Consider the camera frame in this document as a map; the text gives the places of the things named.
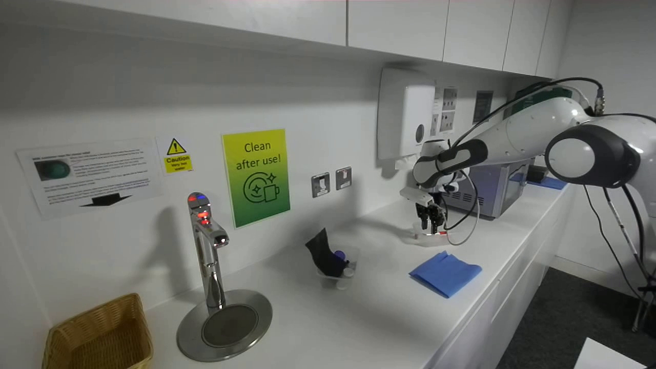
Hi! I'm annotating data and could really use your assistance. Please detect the chrome tap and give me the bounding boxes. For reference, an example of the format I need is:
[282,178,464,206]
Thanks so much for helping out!
[185,191,232,317]

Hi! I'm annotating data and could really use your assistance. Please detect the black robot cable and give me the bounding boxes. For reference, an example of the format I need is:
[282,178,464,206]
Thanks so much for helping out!
[441,75,651,304]

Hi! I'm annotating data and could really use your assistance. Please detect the yellow warning sticker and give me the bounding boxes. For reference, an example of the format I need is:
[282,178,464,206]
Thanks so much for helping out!
[161,135,194,174]

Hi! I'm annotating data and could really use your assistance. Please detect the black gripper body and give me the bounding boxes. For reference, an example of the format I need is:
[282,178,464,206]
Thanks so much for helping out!
[414,194,450,226]

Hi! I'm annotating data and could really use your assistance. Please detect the white robot stand plate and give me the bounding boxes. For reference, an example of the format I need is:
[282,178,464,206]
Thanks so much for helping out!
[573,336,648,369]

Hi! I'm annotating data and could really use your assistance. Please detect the blue and white sponge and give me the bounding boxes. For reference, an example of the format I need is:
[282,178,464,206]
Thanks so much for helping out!
[331,249,360,275]

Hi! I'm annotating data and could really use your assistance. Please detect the white paper towel dispenser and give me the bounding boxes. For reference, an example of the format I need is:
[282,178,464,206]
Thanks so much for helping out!
[375,66,439,166]

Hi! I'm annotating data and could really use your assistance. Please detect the white cabinet door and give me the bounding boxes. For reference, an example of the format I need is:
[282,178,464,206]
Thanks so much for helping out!
[59,0,351,48]
[346,0,450,64]
[442,0,516,71]
[502,0,553,77]
[435,222,551,369]

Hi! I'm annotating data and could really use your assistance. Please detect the blue folded cloth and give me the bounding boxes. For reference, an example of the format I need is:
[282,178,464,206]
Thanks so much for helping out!
[408,251,483,302]

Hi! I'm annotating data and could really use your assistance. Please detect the white printed notice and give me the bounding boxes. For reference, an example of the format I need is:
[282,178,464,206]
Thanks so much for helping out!
[13,137,164,217]

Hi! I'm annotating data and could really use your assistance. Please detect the blue flat item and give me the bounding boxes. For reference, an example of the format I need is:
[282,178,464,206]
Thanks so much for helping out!
[534,174,569,193]

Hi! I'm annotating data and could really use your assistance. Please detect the green clean-after-use sign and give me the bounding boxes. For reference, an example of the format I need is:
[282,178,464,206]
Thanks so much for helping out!
[221,128,292,230]

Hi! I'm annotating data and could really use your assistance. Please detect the black rectangular block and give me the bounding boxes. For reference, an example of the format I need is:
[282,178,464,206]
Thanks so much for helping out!
[303,226,352,279]

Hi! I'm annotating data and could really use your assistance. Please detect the white lower cabinet door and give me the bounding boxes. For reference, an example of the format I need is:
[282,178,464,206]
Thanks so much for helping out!
[435,222,551,369]

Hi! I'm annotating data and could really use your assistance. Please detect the black wall socket panel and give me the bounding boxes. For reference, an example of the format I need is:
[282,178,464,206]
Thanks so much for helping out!
[474,88,493,125]

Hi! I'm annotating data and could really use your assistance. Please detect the white upper cabinet door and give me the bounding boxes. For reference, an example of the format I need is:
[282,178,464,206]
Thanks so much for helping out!
[346,0,450,64]
[59,0,351,48]
[502,0,553,77]
[442,0,516,71]

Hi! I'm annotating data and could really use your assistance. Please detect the silver wall switch plate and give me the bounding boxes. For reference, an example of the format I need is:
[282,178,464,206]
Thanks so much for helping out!
[333,166,355,193]
[309,172,331,201]

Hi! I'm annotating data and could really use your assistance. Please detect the stainless steel appliance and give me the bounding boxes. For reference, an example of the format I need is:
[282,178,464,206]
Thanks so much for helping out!
[469,157,533,222]

